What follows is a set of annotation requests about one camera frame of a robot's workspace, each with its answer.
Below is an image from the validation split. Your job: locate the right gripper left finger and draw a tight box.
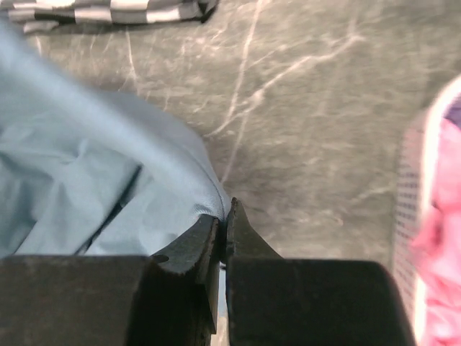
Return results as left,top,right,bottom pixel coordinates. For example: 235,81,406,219
1,215,219,345

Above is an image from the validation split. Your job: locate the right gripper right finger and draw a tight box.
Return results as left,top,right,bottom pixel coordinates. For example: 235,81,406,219
225,200,415,346

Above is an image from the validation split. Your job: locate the blue t shirt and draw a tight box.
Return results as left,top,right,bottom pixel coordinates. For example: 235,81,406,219
1,22,231,256

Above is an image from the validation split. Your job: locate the coral pink shirt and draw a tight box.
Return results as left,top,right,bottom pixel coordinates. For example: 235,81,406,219
412,117,460,345

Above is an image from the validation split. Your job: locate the white laundry basket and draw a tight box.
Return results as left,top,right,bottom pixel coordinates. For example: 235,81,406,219
391,76,460,345

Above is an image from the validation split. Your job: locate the lilac garment in basket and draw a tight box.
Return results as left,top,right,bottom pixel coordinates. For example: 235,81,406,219
444,97,461,129

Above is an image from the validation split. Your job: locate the folded black white checkered shirt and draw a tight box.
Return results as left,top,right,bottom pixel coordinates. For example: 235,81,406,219
1,0,218,34

